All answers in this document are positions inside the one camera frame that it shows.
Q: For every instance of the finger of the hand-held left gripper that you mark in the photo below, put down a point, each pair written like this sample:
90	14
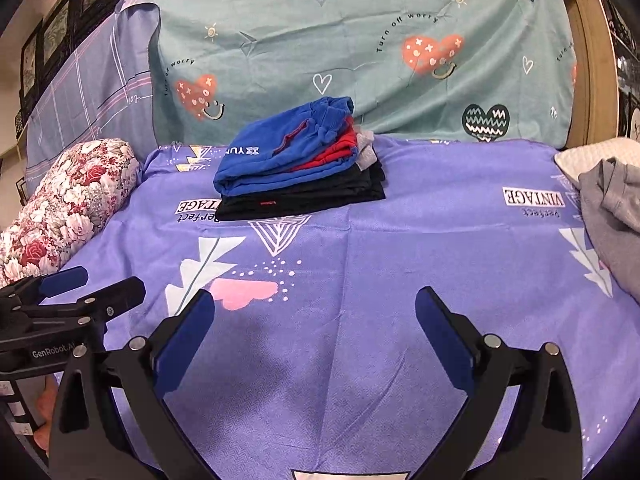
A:
65	280
115	295

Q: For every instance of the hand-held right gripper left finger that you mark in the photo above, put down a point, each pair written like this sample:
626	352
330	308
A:
182	355

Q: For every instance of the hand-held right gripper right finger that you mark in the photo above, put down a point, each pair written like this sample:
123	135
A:
445	345

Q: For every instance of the red and blue pants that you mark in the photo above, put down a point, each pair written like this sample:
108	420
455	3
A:
270	155

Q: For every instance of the folded black pants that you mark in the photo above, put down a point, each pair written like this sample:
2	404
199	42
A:
300	195

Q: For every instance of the person's left hand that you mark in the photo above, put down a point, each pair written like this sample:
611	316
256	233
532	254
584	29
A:
46	400

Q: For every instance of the floral bolster pillow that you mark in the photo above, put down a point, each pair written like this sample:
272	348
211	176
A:
65	200

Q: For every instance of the purple printed bedsheet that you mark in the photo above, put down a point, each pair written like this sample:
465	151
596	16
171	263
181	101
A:
350	285

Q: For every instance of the plaid grey purple pillow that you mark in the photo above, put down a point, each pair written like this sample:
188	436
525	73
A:
90	95

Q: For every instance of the small grey cloth piece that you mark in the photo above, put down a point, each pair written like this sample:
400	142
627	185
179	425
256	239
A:
366	157

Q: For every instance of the grey sweatshirt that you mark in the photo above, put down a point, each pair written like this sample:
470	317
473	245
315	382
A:
610	220

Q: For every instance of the white pillow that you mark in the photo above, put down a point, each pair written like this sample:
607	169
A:
590	155

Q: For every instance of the green heart printed sheet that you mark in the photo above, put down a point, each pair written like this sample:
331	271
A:
350	60

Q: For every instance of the display cabinet with plates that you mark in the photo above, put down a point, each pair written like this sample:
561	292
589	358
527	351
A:
630	85

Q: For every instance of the dark framed wall pictures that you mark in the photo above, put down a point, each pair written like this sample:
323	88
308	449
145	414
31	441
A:
55	35

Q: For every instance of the wooden bed frame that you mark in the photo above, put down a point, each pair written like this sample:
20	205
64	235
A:
595	85

